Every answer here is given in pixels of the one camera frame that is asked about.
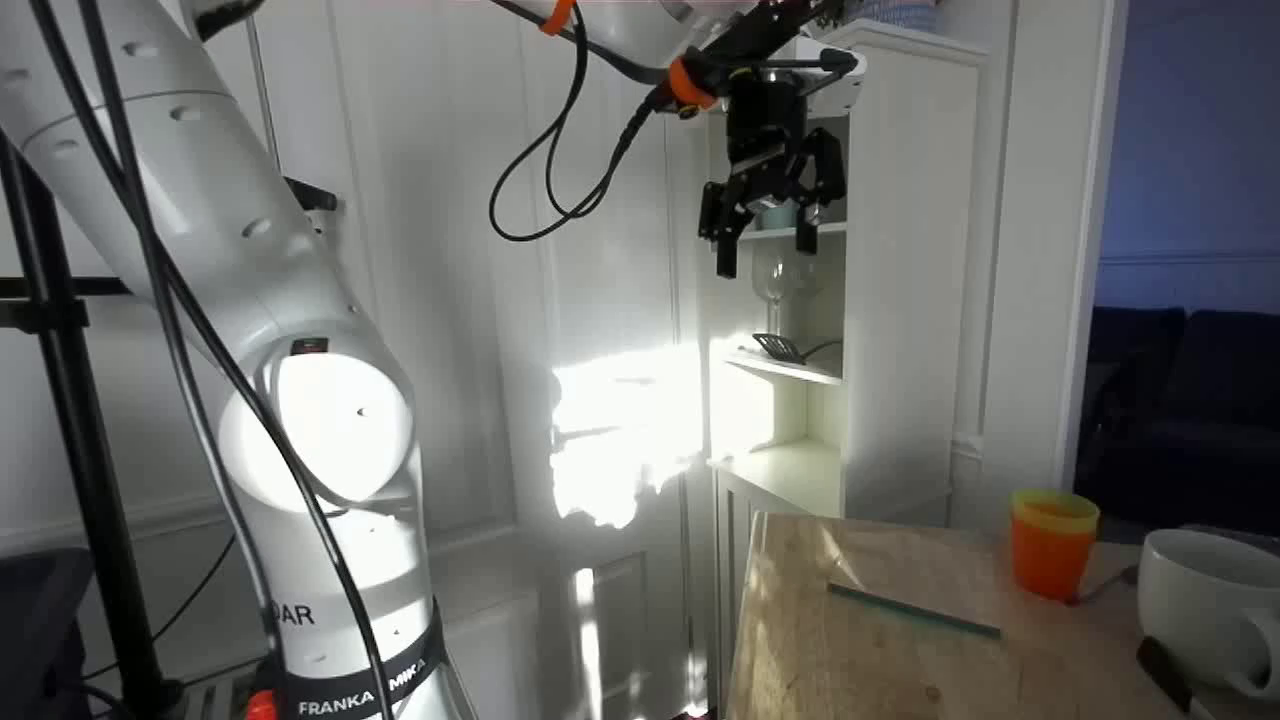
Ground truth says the white ceramic mug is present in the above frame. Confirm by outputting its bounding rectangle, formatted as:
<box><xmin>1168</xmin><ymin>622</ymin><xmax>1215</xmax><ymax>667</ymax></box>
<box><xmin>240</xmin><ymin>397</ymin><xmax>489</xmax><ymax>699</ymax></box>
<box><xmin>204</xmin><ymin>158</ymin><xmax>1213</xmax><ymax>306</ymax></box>
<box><xmin>1130</xmin><ymin>522</ymin><xmax>1280</xmax><ymax>704</ymax></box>

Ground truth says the white cabinet with shelves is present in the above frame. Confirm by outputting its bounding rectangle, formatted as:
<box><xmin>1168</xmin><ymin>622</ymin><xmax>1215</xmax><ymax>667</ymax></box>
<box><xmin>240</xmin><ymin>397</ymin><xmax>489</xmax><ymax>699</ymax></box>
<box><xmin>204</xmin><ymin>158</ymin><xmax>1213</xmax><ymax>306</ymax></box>
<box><xmin>691</xmin><ymin>12</ymin><xmax>1000</xmax><ymax>720</ymax></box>

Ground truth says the orange and yellow plastic cup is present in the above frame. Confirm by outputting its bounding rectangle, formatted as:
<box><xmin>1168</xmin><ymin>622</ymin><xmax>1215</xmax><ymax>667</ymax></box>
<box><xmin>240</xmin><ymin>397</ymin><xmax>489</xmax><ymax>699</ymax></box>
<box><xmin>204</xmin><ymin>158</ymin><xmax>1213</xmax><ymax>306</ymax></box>
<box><xmin>1006</xmin><ymin>484</ymin><xmax>1102</xmax><ymax>606</ymax></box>

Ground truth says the clear wine glass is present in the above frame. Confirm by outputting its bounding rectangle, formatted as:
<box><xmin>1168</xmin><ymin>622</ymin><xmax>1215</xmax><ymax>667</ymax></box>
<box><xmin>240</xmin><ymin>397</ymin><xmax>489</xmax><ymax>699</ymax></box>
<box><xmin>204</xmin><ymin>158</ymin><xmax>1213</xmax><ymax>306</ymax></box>
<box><xmin>747</xmin><ymin>249</ymin><xmax>822</xmax><ymax>344</ymax></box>

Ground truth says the light blue cup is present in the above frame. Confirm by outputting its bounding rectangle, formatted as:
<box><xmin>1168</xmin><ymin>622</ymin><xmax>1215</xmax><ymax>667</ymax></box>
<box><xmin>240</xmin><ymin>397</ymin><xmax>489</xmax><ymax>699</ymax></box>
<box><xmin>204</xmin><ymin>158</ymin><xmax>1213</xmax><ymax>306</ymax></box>
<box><xmin>752</xmin><ymin>192</ymin><xmax>804</xmax><ymax>234</ymax></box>

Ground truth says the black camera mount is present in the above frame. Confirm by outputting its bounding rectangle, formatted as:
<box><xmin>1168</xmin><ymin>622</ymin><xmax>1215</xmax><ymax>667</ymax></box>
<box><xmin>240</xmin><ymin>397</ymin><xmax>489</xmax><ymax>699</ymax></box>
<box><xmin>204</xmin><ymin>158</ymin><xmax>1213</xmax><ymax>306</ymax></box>
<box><xmin>281</xmin><ymin>171</ymin><xmax>342</xmax><ymax>218</ymax></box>

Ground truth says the metal spoon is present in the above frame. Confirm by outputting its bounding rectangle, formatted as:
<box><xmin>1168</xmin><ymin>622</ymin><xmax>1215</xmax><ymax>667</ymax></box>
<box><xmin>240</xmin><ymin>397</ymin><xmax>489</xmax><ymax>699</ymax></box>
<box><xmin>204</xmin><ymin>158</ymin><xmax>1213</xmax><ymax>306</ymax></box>
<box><xmin>1064</xmin><ymin>559</ymin><xmax>1145</xmax><ymax>613</ymax></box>

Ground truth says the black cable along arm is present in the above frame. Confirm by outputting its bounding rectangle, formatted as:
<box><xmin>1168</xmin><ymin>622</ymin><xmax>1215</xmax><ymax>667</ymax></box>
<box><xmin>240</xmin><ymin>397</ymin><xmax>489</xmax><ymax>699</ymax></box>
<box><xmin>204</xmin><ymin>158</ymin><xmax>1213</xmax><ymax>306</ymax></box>
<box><xmin>22</xmin><ymin>0</ymin><xmax>398</xmax><ymax>720</ymax></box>

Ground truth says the black object on shelf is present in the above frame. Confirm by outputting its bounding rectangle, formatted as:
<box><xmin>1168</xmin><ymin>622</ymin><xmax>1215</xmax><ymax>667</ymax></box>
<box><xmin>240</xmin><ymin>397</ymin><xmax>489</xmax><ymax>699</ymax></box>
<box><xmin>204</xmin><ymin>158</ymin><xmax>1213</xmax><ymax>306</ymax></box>
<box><xmin>747</xmin><ymin>329</ymin><xmax>848</xmax><ymax>368</ymax></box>

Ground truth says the black tripod stand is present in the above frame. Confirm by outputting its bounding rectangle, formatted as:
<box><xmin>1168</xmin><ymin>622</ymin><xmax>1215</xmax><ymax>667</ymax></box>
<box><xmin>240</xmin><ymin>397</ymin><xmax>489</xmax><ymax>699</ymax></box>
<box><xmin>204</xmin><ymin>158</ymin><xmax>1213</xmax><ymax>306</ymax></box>
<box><xmin>0</xmin><ymin>133</ymin><xmax>179</xmax><ymax>720</ymax></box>

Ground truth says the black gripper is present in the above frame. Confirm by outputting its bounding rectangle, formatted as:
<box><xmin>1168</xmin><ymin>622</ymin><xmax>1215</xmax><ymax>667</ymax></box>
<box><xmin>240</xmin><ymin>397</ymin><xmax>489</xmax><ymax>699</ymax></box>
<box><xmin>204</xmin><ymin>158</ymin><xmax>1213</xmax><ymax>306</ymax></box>
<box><xmin>696</xmin><ymin>67</ymin><xmax>850</xmax><ymax>285</ymax></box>

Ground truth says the green plastic strip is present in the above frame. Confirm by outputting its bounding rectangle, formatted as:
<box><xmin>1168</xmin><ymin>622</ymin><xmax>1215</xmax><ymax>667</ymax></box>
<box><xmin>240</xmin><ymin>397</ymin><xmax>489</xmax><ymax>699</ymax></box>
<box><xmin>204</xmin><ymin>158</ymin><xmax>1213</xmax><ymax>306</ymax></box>
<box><xmin>822</xmin><ymin>579</ymin><xmax>1006</xmax><ymax>644</ymax></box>

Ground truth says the black handled knife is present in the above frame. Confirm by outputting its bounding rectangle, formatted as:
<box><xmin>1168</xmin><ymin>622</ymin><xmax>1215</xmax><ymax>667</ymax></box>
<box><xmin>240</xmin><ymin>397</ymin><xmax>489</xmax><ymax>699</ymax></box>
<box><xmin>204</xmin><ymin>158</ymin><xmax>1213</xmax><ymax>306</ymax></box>
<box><xmin>1137</xmin><ymin>633</ymin><xmax>1205</xmax><ymax>720</ymax></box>

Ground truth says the black looping gripper cable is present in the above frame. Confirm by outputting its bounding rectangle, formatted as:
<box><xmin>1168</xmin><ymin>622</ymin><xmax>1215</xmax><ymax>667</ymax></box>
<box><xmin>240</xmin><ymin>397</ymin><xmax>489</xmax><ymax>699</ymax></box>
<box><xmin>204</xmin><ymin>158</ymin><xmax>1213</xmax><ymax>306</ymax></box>
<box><xmin>484</xmin><ymin>0</ymin><xmax>677</xmax><ymax>249</ymax></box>

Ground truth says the dark sofa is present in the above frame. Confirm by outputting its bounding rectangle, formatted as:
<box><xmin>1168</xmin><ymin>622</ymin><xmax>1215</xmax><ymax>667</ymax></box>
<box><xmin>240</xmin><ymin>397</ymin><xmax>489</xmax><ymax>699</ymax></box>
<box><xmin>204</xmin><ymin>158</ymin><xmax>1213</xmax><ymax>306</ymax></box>
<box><xmin>1073</xmin><ymin>302</ymin><xmax>1280</xmax><ymax>539</ymax></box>

